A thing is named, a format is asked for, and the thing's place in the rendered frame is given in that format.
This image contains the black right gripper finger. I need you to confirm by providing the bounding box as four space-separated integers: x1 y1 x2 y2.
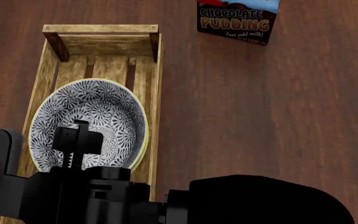
73 119 90 132

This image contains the black white patterned bowl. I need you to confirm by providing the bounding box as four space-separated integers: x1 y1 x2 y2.
130 127 150 171
28 78 149 174

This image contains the wooden slatted crate tray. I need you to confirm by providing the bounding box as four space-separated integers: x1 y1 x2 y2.
0 24 165 224

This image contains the chocolate pudding mix box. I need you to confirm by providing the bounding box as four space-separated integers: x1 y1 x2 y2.
196 0 282 47

